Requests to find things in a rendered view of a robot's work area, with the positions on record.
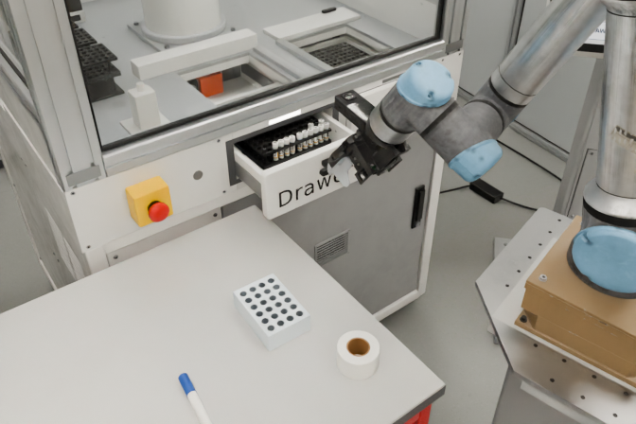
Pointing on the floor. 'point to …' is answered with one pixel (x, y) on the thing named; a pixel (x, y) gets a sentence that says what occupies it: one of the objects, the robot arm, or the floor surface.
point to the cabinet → (28, 190)
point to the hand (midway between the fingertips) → (338, 165)
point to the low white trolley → (201, 343)
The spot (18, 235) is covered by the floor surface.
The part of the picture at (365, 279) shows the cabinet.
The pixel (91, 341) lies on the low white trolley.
